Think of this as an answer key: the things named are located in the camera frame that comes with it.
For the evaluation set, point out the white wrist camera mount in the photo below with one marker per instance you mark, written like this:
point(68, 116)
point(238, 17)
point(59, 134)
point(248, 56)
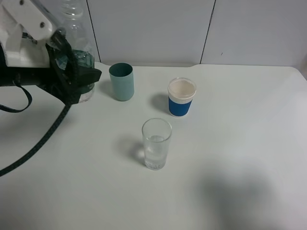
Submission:
point(25, 28)

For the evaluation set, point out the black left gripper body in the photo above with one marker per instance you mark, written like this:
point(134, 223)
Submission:
point(51, 79)

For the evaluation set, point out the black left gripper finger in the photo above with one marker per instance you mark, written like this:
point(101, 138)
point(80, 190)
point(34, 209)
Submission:
point(79, 84)

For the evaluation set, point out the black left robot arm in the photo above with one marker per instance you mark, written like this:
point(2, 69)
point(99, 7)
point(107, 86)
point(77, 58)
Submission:
point(9, 77)

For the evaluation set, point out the white cup blue sleeve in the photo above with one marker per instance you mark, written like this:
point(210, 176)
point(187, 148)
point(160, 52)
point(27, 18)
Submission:
point(181, 92)

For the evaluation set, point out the tall clear drinking glass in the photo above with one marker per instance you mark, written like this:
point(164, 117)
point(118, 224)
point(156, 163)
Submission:
point(156, 135)

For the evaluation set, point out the teal green plastic cup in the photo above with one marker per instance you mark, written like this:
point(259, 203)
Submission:
point(122, 79)

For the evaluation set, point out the clear bottle green label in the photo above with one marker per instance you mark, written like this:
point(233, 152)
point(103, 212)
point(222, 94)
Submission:
point(72, 12)

